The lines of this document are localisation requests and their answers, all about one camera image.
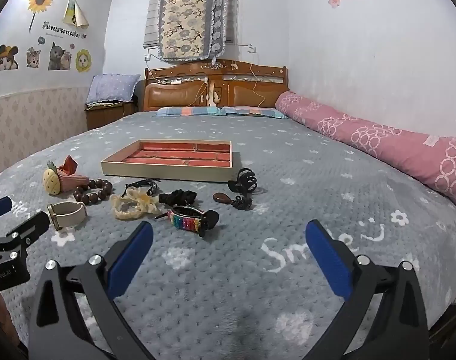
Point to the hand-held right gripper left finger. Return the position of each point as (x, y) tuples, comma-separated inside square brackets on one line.
[(132, 258)]

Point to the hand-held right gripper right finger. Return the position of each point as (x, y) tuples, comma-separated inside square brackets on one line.
[(329, 262)]

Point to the cream and teal scrunchie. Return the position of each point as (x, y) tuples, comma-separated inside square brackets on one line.
[(53, 182)]

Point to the beige tray with red lining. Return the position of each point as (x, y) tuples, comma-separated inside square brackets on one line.
[(167, 172)]

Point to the black claw hair clip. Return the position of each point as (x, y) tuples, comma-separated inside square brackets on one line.
[(244, 180)]

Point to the white watch band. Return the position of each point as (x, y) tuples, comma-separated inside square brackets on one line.
[(68, 217)]

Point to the cream lace scrunchie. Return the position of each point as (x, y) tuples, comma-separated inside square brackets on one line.
[(132, 200)]

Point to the dark brown scrunchie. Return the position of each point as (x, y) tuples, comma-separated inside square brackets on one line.
[(100, 196)]

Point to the black scrunchie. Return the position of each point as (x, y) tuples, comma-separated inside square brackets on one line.
[(177, 197)]

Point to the grey floral blanket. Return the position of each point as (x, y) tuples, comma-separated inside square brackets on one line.
[(228, 288)]

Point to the brown teardrop pendant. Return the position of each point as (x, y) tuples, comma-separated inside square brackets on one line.
[(222, 198)]

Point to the pink rolled quilt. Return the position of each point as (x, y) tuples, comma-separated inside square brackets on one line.
[(363, 135)]

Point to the wooden nightstand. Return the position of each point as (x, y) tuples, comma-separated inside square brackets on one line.
[(107, 116)]

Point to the hamster hat cat sticker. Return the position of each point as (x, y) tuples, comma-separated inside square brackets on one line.
[(5, 59)]

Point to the tabby kitten sticker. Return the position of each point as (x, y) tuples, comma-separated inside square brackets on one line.
[(34, 57)]

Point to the striped colourful pillow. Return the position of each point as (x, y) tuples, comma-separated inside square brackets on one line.
[(186, 111), (254, 112)]

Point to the blue dotted pillow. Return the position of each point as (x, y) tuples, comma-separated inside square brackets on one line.
[(113, 88)]

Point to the grey cat pair sticker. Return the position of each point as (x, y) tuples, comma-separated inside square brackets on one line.
[(59, 56)]

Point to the wooden bed headboard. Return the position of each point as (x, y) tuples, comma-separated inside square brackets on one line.
[(175, 95)]

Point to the yellow flower cat sticker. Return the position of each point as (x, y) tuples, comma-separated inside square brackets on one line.
[(83, 61)]

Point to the floral hanging cloth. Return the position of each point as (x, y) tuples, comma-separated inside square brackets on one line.
[(183, 18)]

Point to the lettering wall sticker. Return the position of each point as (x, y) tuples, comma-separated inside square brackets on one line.
[(62, 30)]

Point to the yellow paper wall hanging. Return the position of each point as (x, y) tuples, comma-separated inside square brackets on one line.
[(74, 13)]

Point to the sunflower wall sticker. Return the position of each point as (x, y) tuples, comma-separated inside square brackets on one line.
[(39, 2)]

